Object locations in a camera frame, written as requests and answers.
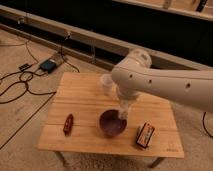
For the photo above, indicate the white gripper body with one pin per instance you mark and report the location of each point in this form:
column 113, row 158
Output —
column 126, row 97

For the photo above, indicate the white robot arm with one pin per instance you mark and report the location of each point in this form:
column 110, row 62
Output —
column 133, row 75

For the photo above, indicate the purple ceramic bowl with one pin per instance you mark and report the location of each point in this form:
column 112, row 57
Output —
column 110, row 124

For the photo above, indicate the translucent plastic cup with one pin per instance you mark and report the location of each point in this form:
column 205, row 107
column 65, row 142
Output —
column 107, row 83

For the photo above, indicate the red and white box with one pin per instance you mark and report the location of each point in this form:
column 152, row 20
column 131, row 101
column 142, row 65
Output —
column 144, row 135

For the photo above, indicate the blue power adapter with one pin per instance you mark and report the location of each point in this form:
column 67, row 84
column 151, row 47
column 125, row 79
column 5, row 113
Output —
column 47, row 66

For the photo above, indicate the black plug strip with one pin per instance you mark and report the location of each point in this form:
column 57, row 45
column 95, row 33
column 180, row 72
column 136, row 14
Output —
column 24, row 66

